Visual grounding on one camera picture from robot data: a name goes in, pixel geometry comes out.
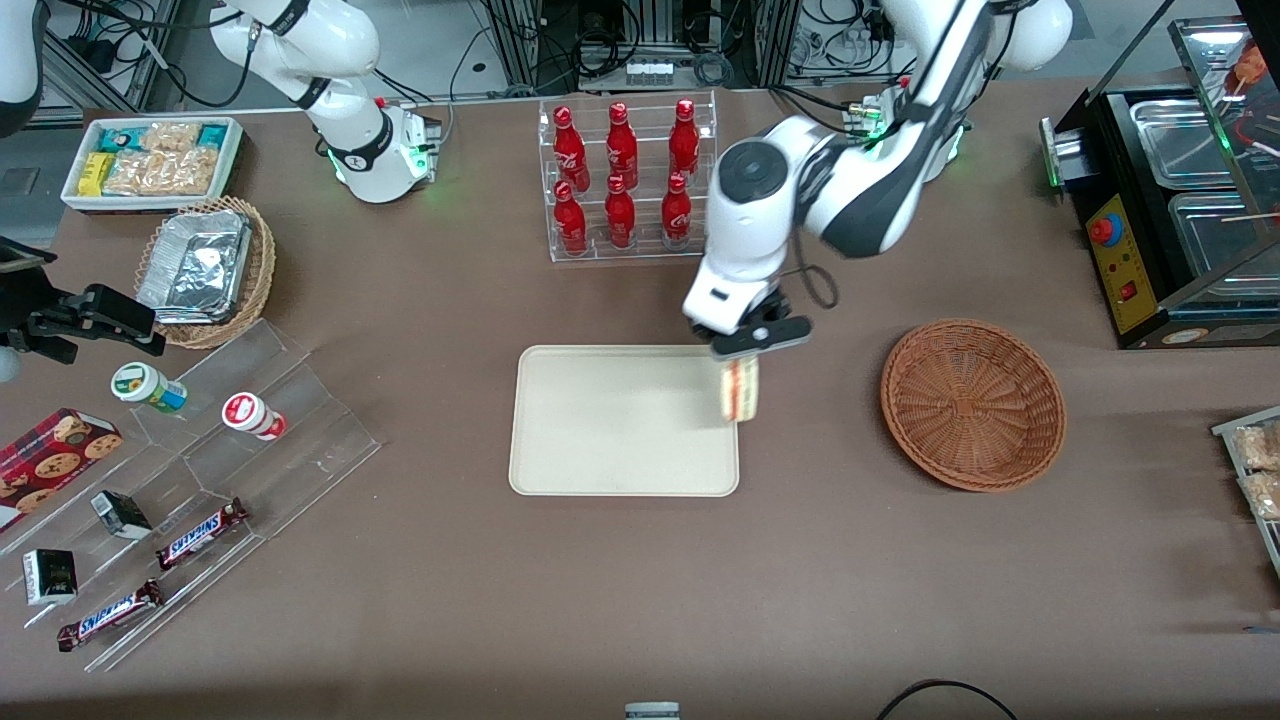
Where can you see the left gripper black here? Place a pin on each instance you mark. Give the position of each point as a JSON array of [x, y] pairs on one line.
[[773, 303]]

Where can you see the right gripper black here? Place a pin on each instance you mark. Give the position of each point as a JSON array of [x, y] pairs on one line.
[[38, 322]]

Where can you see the triangle sandwich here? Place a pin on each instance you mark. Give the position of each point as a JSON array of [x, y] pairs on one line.
[[741, 390]]

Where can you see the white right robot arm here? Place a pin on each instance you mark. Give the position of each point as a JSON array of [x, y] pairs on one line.
[[350, 150]]

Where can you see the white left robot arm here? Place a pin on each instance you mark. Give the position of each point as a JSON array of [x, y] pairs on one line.
[[860, 190]]

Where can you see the beige plastic tray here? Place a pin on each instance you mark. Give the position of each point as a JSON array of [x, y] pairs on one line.
[[620, 425]]

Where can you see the light tan wicker basket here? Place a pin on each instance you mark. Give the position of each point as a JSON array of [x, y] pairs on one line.
[[262, 270]]

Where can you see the brown round wicker basket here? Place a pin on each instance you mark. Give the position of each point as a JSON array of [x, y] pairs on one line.
[[975, 405]]

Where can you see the white cup with green label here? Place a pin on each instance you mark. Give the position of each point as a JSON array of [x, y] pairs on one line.
[[148, 387]]

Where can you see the stacked aluminium foil containers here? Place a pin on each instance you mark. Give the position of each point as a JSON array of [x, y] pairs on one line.
[[195, 268]]

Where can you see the clear acrylic bottle rack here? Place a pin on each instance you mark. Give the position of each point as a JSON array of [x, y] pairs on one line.
[[645, 250]]

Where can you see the yellow snack pack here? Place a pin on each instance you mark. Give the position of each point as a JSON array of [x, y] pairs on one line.
[[96, 174]]

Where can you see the large clear bag of nuts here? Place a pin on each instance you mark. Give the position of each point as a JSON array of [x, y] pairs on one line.
[[160, 172]]

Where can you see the red cola bottle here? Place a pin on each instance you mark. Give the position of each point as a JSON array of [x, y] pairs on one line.
[[622, 148], [620, 218], [684, 142], [570, 150], [677, 215], [570, 222]]

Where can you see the red cookie box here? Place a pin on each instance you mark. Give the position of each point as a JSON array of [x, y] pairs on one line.
[[50, 465]]

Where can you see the white cup with red label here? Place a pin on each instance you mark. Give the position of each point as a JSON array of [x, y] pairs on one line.
[[254, 415]]

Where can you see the teal snack pack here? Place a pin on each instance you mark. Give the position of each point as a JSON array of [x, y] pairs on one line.
[[120, 138], [213, 135]]

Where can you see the small clear bag of nuts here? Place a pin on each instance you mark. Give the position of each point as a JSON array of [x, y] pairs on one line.
[[170, 136]]

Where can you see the small black box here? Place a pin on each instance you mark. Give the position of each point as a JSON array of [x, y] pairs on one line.
[[122, 514]]

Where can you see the white rectangular snack bin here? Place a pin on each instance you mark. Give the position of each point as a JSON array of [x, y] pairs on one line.
[[235, 160]]

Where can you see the clear acrylic stepped display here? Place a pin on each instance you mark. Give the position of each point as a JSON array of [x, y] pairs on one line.
[[290, 470]]

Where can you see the brown Snickers bar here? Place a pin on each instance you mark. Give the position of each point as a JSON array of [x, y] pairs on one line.
[[110, 615], [200, 533]]

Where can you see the black and white box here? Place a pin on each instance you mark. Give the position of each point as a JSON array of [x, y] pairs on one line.
[[50, 577]]

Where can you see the white power strip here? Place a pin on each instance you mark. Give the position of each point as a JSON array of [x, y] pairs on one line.
[[650, 72]]

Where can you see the grey white device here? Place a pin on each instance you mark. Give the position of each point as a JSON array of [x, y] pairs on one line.
[[652, 711]]

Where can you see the red knob on blue base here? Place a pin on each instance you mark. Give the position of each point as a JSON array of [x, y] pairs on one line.
[[1105, 231]]

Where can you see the black food warmer, yellow panel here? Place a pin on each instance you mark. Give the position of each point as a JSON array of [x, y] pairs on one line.
[[1150, 250]]

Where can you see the steel warmer pan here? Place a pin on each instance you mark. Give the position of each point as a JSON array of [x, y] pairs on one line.
[[1180, 140], [1220, 240]]

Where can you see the clear bag of puffed snacks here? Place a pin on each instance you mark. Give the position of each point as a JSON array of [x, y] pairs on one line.
[[1264, 495], [1258, 448]]

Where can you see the wooden skewer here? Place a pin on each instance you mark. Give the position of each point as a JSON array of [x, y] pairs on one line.
[[1250, 217]]

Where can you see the fried food in warmer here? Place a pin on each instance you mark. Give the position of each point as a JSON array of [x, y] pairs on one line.
[[1255, 65]]

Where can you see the aluminium frame rack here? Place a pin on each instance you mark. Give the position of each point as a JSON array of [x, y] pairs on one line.
[[525, 45]]

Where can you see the red rocker switch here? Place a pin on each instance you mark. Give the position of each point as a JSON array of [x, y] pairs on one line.
[[1130, 292]]

